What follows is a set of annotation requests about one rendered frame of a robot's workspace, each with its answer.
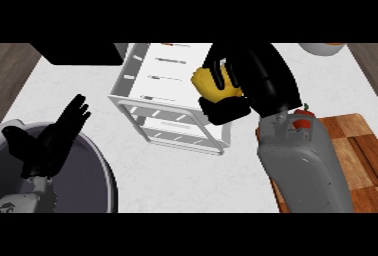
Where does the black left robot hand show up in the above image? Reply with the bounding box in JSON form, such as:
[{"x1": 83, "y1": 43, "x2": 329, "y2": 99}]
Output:
[{"x1": 2, "y1": 93, "x2": 93, "y2": 180}]

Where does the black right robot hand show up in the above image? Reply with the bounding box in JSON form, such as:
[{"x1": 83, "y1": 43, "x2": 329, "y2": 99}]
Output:
[{"x1": 196, "y1": 43, "x2": 304, "y2": 126}]

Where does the yellow lemon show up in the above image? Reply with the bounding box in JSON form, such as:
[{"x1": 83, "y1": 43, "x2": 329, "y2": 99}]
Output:
[{"x1": 191, "y1": 65, "x2": 245, "y2": 103}]

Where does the brown wooden cutting board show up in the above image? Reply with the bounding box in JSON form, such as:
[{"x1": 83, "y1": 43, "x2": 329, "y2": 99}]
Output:
[{"x1": 255, "y1": 112, "x2": 378, "y2": 214}]

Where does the dark grey round pan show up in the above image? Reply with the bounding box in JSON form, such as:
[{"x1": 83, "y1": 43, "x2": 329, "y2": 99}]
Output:
[{"x1": 0, "y1": 119, "x2": 120, "y2": 214}]

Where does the red tomato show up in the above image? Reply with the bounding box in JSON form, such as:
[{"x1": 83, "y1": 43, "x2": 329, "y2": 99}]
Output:
[{"x1": 294, "y1": 103, "x2": 316, "y2": 118}]

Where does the grey round bowl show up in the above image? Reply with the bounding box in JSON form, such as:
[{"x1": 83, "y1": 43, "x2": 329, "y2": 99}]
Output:
[{"x1": 297, "y1": 43, "x2": 349, "y2": 58}]

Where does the black appliance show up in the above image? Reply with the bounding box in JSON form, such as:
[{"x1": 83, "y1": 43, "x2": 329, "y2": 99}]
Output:
[{"x1": 30, "y1": 43, "x2": 130, "y2": 66}]

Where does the white tiered wire basket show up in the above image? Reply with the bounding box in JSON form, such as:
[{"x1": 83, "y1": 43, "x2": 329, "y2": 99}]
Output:
[{"x1": 106, "y1": 43, "x2": 233, "y2": 156}]

